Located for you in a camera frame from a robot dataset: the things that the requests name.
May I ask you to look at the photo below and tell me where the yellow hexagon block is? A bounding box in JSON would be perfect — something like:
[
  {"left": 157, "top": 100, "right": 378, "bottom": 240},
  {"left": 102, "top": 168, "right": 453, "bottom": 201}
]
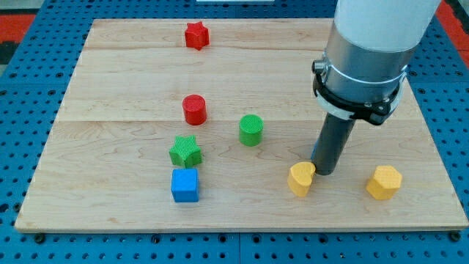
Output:
[{"left": 366, "top": 165, "right": 402, "bottom": 200}]

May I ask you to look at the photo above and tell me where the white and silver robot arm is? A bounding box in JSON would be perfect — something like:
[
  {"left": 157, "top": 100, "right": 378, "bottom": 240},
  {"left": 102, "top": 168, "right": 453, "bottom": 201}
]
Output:
[{"left": 311, "top": 0, "right": 440, "bottom": 125}]

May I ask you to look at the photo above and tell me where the blue cube block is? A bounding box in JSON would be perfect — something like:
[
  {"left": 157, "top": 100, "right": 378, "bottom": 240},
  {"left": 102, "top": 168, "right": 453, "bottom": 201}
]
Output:
[{"left": 171, "top": 169, "right": 199, "bottom": 202}]

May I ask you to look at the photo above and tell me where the green star block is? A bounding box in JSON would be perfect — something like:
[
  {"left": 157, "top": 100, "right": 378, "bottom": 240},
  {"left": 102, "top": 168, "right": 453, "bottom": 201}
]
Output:
[{"left": 169, "top": 135, "right": 202, "bottom": 168}]

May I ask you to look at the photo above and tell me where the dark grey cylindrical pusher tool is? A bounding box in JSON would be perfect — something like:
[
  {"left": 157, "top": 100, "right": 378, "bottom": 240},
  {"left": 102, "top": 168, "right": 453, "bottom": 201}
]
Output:
[{"left": 311, "top": 114, "right": 355, "bottom": 175}]

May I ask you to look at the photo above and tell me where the light wooden board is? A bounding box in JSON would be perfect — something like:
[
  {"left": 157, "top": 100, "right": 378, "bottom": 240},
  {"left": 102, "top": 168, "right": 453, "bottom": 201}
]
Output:
[{"left": 15, "top": 18, "right": 468, "bottom": 233}]

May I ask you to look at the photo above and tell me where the red star block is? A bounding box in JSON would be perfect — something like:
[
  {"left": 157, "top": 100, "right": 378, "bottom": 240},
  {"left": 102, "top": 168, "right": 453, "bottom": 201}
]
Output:
[{"left": 185, "top": 21, "right": 210, "bottom": 51}]

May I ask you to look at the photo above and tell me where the red cylinder block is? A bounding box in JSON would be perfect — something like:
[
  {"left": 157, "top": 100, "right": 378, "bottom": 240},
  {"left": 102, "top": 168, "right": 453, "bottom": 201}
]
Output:
[{"left": 182, "top": 95, "right": 207, "bottom": 125}]

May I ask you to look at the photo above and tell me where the yellow heart block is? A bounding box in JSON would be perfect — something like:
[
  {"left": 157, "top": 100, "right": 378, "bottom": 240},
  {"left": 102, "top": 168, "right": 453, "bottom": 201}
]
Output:
[{"left": 287, "top": 161, "right": 316, "bottom": 197}]

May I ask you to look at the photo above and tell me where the green cylinder block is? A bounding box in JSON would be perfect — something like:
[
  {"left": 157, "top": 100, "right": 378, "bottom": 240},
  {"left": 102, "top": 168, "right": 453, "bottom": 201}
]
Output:
[{"left": 239, "top": 114, "right": 264, "bottom": 147}]

